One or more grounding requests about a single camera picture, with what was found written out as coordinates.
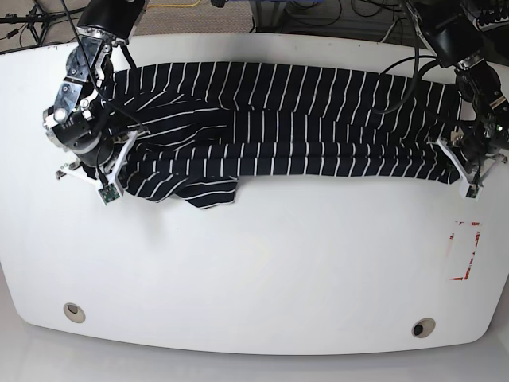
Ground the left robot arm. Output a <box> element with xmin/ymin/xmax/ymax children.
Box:
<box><xmin>406</xmin><ymin>1</ymin><xmax>508</xmax><ymax>199</ymax></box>

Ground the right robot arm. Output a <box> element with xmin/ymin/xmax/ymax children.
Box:
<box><xmin>43</xmin><ymin>1</ymin><xmax>148</xmax><ymax>204</ymax></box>

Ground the white power strip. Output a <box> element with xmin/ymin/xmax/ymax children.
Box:
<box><xmin>474</xmin><ymin>7</ymin><xmax>508</xmax><ymax>32</ymax></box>

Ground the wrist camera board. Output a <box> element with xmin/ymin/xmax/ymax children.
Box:
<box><xmin>98</xmin><ymin>184</ymin><xmax>122</xmax><ymax>205</ymax></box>
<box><xmin>465</xmin><ymin>185</ymin><xmax>482</xmax><ymax>200</ymax></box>

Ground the right table cable grommet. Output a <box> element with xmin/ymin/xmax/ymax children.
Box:
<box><xmin>411</xmin><ymin>318</ymin><xmax>437</xmax><ymax>339</ymax></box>

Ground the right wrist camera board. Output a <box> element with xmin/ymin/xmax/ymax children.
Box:
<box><xmin>98</xmin><ymin>184</ymin><xmax>122</xmax><ymax>205</ymax></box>

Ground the navy white striped T-shirt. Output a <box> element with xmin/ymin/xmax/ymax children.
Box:
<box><xmin>103</xmin><ymin>62</ymin><xmax>459</xmax><ymax>209</ymax></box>

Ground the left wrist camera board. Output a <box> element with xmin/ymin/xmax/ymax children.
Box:
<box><xmin>465</xmin><ymin>185</ymin><xmax>482</xmax><ymax>200</ymax></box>

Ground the yellow cable on floor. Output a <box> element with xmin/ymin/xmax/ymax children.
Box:
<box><xmin>149</xmin><ymin>0</ymin><xmax>204</xmax><ymax>11</ymax></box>

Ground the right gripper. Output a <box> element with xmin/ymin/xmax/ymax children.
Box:
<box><xmin>56</xmin><ymin>129</ymin><xmax>139</xmax><ymax>191</ymax></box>

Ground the table cable grommet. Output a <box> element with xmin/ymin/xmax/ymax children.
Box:
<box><xmin>63</xmin><ymin>303</ymin><xmax>86</xmax><ymax>324</ymax></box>
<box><xmin>411</xmin><ymin>318</ymin><xmax>437</xmax><ymax>339</ymax></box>

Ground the black tripod stand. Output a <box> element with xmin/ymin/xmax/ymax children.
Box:
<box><xmin>1</xmin><ymin>1</ymin><xmax>68</xmax><ymax>48</ymax></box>

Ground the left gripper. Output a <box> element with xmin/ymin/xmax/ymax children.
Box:
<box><xmin>435</xmin><ymin>127</ymin><xmax>508</xmax><ymax>191</ymax></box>

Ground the left table cable grommet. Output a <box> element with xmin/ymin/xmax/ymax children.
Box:
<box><xmin>63</xmin><ymin>303</ymin><xmax>86</xmax><ymax>324</ymax></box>

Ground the white cable on floor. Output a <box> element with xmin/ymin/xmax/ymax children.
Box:
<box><xmin>379</xmin><ymin>19</ymin><xmax>398</xmax><ymax>44</ymax></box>

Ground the red tape rectangle marking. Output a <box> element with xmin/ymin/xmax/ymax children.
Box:
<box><xmin>445</xmin><ymin>220</ymin><xmax>482</xmax><ymax>281</ymax></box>

